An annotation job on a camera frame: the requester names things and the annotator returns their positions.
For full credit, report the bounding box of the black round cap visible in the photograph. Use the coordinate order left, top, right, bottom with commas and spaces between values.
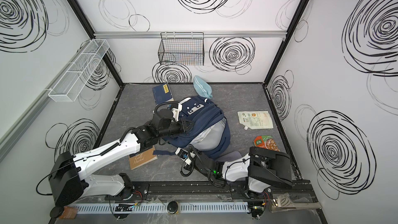
50, 206, 64, 219

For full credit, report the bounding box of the white slotted cable duct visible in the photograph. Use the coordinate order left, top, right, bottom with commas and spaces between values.
71, 202, 249, 214

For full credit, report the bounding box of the brown hardcover book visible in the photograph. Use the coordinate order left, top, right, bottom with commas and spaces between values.
129, 146, 158, 170

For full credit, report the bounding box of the green snack packet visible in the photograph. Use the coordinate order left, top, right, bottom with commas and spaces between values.
254, 135, 280, 151

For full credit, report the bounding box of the black wire basket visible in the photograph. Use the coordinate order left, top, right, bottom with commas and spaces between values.
158, 32, 205, 66

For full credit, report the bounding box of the white refill pouch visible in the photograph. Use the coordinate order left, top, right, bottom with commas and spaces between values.
237, 111, 274, 130

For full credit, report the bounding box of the lavender glasses case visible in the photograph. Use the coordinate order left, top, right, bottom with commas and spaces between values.
216, 151, 242, 162

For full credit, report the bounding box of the black round knob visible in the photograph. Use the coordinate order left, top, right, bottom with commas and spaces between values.
167, 201, 179, 215

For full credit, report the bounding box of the dark blue book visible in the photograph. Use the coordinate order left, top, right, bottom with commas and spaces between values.
152, 83, 174, 105

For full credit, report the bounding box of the navy blue student backpack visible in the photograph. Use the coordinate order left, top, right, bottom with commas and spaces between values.
161, 95, 231, 159

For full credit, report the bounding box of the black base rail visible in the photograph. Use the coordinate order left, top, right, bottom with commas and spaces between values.
63, 180, 318, 202

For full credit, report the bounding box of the light teal pencil pouch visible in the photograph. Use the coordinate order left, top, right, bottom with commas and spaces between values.
193, 76, 213, 99

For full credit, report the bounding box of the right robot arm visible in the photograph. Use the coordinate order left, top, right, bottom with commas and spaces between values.
174, 145, 294, 193

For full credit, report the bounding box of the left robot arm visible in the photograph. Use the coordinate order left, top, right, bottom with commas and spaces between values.
45, 109, 194, 207

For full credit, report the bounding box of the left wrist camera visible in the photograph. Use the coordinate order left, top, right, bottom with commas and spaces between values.
170, 103, 182, 122

